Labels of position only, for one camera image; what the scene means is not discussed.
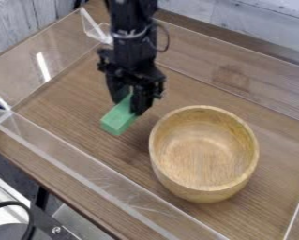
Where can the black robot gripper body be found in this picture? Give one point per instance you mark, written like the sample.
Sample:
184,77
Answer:
131,59

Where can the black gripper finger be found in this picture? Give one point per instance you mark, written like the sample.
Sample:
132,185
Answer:
118,86
142,99

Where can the green rectangular block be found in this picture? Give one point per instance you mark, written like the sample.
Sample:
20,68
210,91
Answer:
118,119

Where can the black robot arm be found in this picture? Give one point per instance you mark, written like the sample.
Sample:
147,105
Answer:
131,18

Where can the brown wooden bowl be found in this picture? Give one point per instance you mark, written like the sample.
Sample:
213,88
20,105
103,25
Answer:
203,153

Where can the clear acrylic tray walls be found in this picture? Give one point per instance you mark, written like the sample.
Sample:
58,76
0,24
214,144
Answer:
54,98

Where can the black table leg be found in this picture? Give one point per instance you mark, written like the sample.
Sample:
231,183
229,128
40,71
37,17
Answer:
41,198

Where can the grey metal bracket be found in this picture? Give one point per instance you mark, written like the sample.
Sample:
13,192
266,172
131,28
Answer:
48,228

